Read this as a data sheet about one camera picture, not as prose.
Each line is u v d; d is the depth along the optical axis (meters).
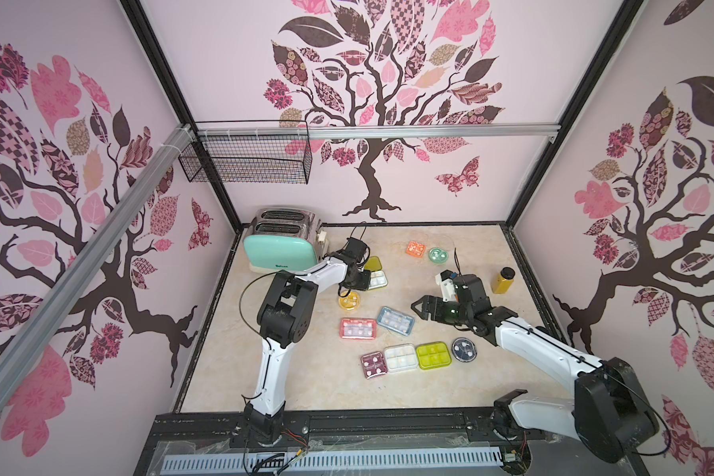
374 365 0.83
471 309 0.66
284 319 0.56
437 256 1.08
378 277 1.04
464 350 0.86
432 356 0.85
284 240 0.94
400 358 0.85
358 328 0.91
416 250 1.10
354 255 0.83
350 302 0.95
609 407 0.41
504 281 0.94
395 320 0.92
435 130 0.92
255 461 0.70
